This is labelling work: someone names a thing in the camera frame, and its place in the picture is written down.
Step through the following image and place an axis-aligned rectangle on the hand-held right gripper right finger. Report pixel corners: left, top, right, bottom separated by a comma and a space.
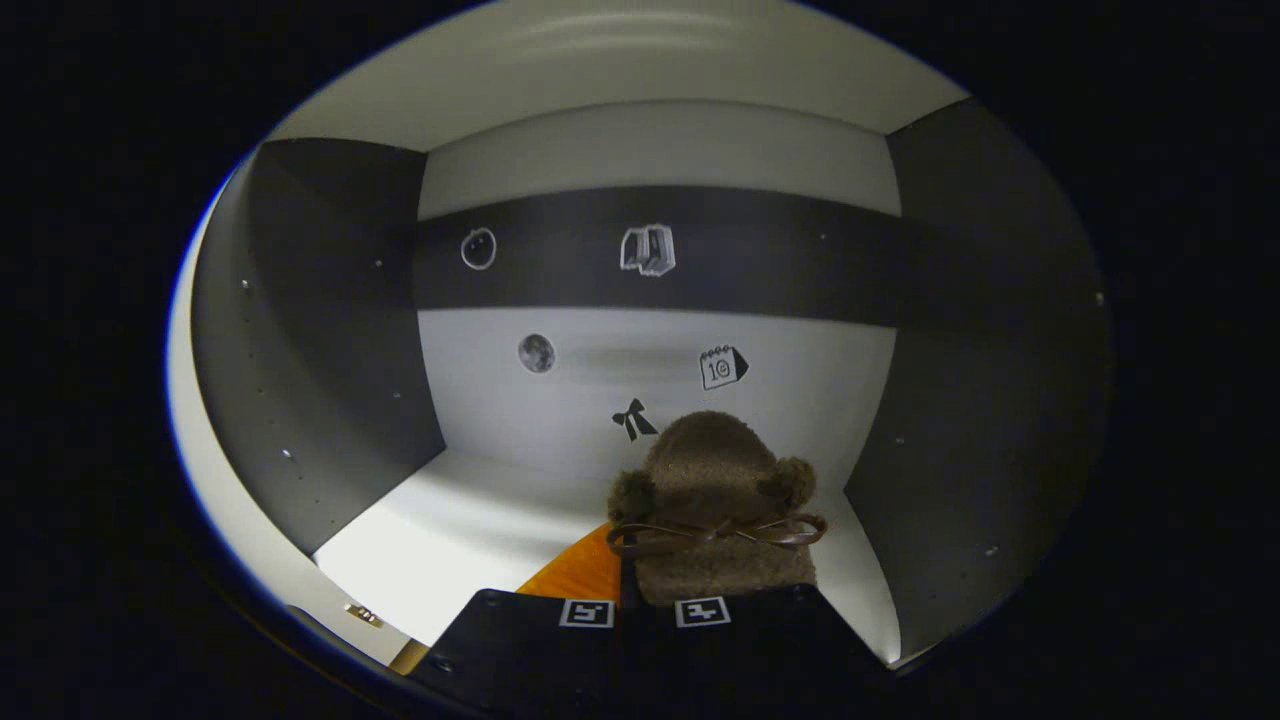
632, 584, 893, 720

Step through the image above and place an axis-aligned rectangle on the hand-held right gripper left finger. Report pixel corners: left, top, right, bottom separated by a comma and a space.
408, 520, 635, 720

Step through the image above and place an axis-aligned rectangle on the brown fuzzy shoe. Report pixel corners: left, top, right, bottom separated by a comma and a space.
606, 410, 830, 609

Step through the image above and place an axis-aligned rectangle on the white cabinet shelf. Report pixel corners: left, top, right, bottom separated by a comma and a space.
268, 0, 973, 153

